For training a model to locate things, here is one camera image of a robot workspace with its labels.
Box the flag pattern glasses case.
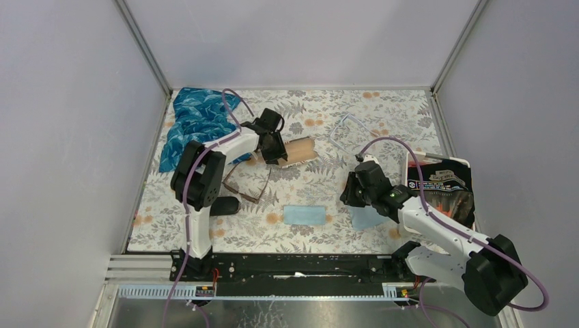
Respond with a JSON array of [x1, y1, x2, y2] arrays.
[[273, 137, 318, 168]]

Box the small light blue cloth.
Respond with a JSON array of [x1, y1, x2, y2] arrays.
[[283, 205, 326, 226]]

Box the brown sunglasses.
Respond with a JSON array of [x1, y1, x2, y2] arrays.
[[222, 161, 272, 204]]

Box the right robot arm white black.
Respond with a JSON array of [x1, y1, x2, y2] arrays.
[[340, 161, 528, 316]]

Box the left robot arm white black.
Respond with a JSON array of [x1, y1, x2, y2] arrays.
[[171, 109, 288, 281]]

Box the large light blue cloth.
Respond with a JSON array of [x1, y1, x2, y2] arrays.
[[346, 206, 389, 231]]

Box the blue patterned fabric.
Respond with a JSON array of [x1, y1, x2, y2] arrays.
[[158, 87, 250, 173]]

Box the black glasses case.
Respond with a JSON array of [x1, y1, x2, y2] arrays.
[[210, 196, 240, 217]]

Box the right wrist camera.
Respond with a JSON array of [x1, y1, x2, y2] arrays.
[[355, 153, 379, 164]]

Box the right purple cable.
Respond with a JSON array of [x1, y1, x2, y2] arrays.
[[359, 136, 550, 328]]

